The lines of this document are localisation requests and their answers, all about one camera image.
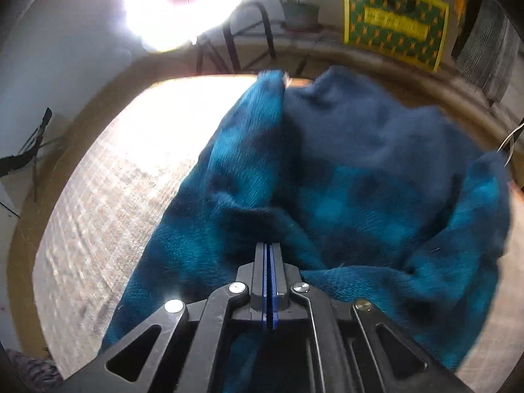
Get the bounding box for person's striped pants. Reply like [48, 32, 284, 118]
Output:
[6, 348, 62, 387]

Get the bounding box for grey plaid coat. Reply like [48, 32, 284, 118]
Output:
[454, 0, 520, 103]

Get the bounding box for white ring light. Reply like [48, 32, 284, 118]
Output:
[121, 0, 254, 54]

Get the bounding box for brown wooden bed frame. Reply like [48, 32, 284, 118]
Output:
[6, 45, 524, 377]

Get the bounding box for white lamp cable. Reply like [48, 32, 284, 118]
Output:
[497, 117, 524, 168]

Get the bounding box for yellow green patterned box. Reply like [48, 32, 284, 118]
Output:
[343, 0, 450, 73]

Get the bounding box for potted plant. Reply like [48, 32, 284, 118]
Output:
[279, 0, 321, 31]

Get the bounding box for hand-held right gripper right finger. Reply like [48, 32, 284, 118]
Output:
[268, 242, 476, 393]

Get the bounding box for black folding stand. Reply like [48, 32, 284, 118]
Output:
[0, 107, 62, 203]

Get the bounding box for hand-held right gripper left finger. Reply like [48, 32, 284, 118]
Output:
[61, 242, 269, 393]

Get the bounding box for blue plaid fleece garment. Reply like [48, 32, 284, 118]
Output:
[100, 65, 513, 393]

